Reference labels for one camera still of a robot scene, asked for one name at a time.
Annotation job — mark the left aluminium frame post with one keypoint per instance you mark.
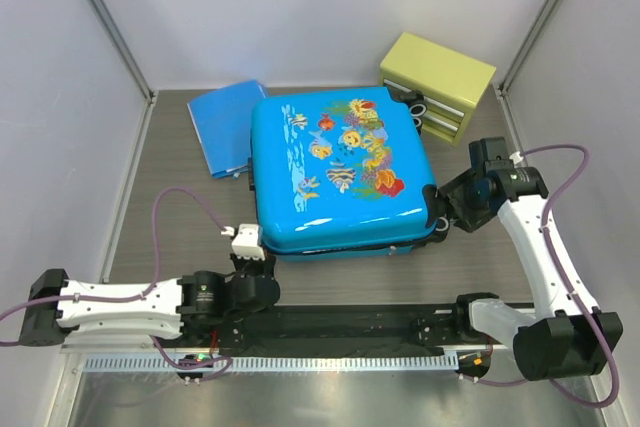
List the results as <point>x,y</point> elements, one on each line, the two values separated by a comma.
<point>107,21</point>

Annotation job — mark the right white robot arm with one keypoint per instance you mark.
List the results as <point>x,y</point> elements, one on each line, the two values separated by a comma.
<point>568,335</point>

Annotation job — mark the blue file folder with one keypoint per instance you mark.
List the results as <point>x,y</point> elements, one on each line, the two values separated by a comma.
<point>222,122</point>

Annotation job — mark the blue suitcase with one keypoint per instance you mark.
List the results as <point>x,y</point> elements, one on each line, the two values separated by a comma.
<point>342,173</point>

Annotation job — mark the olive green drawer box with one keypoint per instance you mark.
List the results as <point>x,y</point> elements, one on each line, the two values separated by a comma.
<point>451,83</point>

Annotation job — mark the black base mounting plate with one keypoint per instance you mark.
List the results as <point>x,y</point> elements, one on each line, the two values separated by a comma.
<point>337,331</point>

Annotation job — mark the aluminium frame post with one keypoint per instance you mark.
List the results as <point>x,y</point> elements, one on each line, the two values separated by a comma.
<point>541,21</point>
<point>107,21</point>

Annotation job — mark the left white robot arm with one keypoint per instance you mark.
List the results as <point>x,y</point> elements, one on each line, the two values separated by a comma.
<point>60,310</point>

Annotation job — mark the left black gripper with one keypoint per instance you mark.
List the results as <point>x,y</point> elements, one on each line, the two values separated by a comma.
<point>266,265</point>

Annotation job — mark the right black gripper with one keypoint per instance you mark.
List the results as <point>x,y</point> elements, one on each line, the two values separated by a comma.
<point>471,218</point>

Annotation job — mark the right aluminium frame post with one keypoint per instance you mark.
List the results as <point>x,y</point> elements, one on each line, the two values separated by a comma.
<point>541,21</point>

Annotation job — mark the white slotted cable duct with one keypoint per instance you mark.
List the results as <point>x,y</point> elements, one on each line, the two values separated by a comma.
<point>140,362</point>

